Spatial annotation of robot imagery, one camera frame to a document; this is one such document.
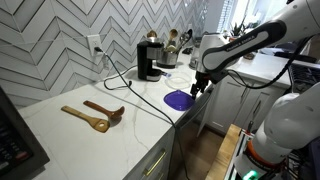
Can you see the dark wooden spoon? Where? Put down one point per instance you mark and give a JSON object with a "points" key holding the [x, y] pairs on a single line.
{"points": [[113, 113]]}

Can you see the small brown dish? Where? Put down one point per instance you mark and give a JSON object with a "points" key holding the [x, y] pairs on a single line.
{"points": [[249, 56]]}

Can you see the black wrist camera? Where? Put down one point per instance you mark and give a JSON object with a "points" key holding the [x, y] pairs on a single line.
{"points": [[219, 76]]}

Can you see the black microwave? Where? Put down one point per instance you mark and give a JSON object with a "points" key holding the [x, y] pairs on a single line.
{"points": [[16, 143]]}

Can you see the glass blender jar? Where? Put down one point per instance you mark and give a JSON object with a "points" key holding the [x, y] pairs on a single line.
{"points": [[195, 56]]}

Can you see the wooden spoon in holder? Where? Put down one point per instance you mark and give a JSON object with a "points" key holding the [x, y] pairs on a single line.
{"points": [[173, 34]]}

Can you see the wooden board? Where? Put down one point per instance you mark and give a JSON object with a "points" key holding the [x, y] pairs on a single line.
{"points": [[223, 153]]}

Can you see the white wall outlet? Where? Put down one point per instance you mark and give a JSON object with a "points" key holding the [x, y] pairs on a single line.
{"points": [[94, 42]]}

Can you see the black coffee grinder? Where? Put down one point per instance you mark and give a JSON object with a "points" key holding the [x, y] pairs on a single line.
{"points": [[148, 60]]}

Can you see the green potted plant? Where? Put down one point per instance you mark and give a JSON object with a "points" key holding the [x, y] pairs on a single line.
{"points": [[238, 30]]}

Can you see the black gas stove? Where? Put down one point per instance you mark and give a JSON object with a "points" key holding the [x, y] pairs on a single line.
{"points": [[303, 76]]}

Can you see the metal utensil holder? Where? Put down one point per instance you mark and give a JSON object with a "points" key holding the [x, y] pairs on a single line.
{"points": [[167, 60]]}

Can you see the metal ladle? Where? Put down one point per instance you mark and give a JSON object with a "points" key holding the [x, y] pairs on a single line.
{"points": [[187, 36]]}

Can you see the light wooden slotted spatula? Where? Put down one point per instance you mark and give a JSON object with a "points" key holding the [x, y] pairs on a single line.
{"points": [[95, 121]]}

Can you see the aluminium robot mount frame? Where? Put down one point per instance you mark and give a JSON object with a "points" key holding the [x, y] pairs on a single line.
{"points": [[241, 146]]}

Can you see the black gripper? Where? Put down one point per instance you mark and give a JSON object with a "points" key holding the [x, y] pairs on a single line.
{"points": [[203, 80]]}

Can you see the blue plastic lid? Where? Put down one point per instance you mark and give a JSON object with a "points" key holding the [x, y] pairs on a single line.
{"points": [[178, 100]]}

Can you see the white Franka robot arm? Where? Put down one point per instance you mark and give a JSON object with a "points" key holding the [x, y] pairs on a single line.
{"points": [[233, 50]]}

